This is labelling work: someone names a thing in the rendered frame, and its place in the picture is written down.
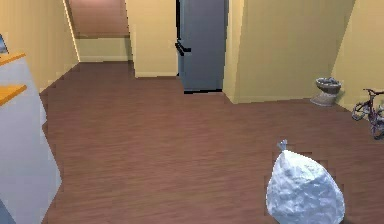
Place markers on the grey fridge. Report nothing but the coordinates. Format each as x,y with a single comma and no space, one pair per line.
203,43

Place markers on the white tied rubbish bag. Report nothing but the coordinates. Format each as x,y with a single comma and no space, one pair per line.
303,190

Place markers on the grey stone plant pot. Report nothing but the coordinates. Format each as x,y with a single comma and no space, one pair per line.
327,89

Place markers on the white shelf unit orange boards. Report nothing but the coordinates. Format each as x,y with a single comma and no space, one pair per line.
20,150

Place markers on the small purple bicycle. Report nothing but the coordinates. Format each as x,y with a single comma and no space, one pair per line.
371,111

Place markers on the blue grey framed object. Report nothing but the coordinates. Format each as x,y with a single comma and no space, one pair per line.
2,45

